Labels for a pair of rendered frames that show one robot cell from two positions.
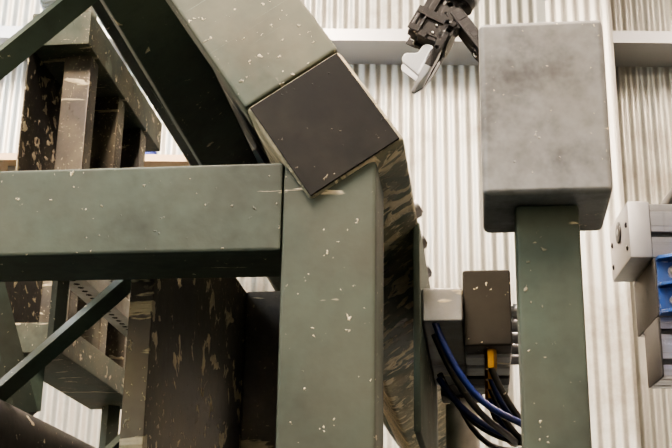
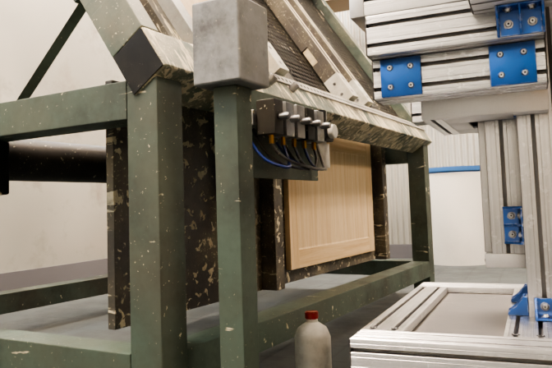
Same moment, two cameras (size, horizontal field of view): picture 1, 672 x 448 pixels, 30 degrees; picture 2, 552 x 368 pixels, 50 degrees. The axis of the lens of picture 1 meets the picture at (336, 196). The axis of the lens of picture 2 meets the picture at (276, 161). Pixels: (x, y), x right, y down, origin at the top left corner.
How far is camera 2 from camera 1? 0.78 m
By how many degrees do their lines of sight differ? 27
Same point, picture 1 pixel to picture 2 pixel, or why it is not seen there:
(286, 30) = (124, 20)
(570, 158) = (224, 65)
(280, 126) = (122, 65)
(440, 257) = not seen: hidden behind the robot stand
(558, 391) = (227, 170)
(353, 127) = (146, 62)
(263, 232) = (121, 112)
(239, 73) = (109, 42)
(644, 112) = not seen: outside the picture
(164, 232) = (90, 115)
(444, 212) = not seen: outside the picture
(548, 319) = (224, 139)
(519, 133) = (205, 56)
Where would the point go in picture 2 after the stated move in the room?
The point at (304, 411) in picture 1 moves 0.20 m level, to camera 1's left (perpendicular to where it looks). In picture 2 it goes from (135, 186) to (65, 189)
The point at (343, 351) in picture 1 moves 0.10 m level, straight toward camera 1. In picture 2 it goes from (147, 160) to (118, 157)
